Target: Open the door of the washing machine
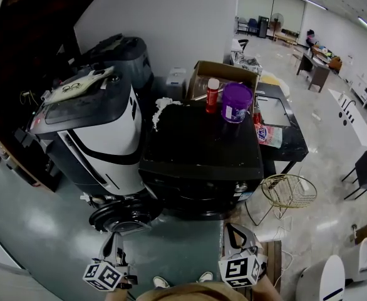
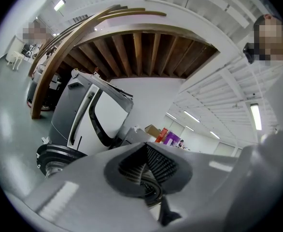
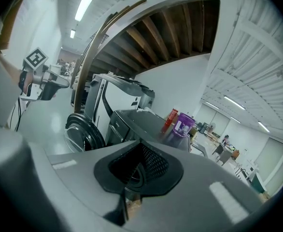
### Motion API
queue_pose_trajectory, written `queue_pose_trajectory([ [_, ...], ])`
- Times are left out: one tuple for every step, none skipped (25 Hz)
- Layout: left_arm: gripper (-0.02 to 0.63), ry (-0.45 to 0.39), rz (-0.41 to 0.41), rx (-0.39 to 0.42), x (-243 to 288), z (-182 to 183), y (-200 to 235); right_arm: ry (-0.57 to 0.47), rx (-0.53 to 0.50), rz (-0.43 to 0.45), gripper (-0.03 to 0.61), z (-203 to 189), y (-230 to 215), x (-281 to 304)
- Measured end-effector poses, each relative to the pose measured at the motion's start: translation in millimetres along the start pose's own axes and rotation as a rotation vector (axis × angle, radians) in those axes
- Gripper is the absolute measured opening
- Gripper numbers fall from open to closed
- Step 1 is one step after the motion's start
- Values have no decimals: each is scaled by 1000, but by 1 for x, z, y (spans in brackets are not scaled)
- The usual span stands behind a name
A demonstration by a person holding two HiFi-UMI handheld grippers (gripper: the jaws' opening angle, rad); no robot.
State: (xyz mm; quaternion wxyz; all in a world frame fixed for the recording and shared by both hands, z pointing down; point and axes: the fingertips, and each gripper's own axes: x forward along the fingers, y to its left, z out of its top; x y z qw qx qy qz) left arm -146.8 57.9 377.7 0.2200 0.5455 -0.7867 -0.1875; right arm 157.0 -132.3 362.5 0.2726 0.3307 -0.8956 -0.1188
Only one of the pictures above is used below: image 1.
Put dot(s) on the pink white detergent bag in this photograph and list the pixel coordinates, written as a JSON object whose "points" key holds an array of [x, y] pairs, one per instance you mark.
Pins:
{"points": [[269, 135]]}

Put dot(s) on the white box appliance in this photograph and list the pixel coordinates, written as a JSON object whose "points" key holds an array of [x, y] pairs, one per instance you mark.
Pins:
{"points": [[175, 83]]}

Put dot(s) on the white toilet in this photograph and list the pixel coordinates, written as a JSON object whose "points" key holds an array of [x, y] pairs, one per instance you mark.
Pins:
{"points": [[321, 277], [360, 259]]}

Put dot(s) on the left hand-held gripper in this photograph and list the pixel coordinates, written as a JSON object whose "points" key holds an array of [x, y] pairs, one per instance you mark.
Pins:
{"points": [[105, 276]]}

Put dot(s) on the black standing fan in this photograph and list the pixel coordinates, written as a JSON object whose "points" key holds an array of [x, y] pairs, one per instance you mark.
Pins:
{"points": [[279, 19]]}

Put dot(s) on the cream printed cloth bag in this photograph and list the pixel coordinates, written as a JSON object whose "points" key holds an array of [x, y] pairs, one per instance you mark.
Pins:
{"points": [[77, 88]]}

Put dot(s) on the blue chair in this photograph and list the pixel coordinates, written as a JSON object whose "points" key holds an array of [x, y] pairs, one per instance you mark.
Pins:
{"points": [[253, 24]]}

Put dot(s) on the person's right white sneaker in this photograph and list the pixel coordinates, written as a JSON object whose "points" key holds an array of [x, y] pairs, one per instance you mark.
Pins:
{"points": [[206, 277]]}

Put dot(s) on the person's left white sneaker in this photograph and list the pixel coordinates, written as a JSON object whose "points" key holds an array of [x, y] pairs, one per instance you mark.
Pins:
{"points": [[161, 282]]}

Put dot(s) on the white sink counter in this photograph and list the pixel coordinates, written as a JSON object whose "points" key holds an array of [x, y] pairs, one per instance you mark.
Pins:
{"points": [[359, 127]]}

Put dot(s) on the crinkled silver foil sheet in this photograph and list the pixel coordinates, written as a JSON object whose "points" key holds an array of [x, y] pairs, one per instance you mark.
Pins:
{"points": [[247, 62]]}

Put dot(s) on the person's white sneaker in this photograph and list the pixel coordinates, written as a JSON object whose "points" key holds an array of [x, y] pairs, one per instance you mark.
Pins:
{"points": [[161, 282], [206, 277]]}

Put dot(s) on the black washing machine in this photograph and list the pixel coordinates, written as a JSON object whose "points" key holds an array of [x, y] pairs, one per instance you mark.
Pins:
{"points": [[202, 136]]}

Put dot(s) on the white foam clump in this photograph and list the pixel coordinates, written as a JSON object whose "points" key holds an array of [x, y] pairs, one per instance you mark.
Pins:
{"points": [[163, 103]]}

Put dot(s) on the brown desk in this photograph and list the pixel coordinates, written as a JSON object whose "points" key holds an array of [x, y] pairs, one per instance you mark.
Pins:
{"points": [[318, 74]]}

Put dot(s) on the black metal chair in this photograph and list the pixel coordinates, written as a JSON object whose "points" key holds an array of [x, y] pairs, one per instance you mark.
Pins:
{"points": [[363, 168]]}

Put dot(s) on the grey white floor scrubbing robot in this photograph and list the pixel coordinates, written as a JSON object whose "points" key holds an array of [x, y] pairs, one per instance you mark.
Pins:
{"points": [[102, 143]]}

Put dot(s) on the person's right forearm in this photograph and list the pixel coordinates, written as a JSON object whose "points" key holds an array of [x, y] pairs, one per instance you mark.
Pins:
{"points": [[268, 290]]}

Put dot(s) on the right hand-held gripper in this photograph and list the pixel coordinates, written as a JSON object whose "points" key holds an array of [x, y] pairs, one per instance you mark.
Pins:
{"points": [[238, 270]]}

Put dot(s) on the small red bottle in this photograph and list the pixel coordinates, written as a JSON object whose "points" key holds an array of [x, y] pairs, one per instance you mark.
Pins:
{"points": [[257, 117]]}

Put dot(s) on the round washer door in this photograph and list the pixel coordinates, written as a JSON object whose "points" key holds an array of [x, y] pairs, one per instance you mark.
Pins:
{"points": [[124, 213]]}

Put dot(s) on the wooden slatted floor mat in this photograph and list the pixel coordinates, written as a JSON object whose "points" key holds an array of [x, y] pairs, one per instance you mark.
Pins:
{"points": [[274, 262]]}

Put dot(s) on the cardboard box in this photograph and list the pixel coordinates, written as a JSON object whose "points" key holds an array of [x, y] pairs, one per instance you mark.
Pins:
{"points": [[221, 66]]}

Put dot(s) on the purple plastic bucket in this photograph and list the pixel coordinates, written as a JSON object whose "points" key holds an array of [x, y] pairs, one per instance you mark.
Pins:
{"points": [[236, 99]]}

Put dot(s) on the black tall cabinet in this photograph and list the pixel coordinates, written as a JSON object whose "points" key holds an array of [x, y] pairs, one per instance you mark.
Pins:
{"points": [[263, 27]]}

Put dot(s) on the red bottle white cap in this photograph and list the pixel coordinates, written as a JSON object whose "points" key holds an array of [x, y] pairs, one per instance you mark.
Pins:
{"points": [[211, 100]]}

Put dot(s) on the black side table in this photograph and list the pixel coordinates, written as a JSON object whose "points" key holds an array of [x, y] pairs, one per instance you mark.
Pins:
{"points": [[293, 143]]}

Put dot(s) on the person's left forearm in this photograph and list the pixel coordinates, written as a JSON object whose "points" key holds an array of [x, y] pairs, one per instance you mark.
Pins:
{"points": [[117, 295]]}

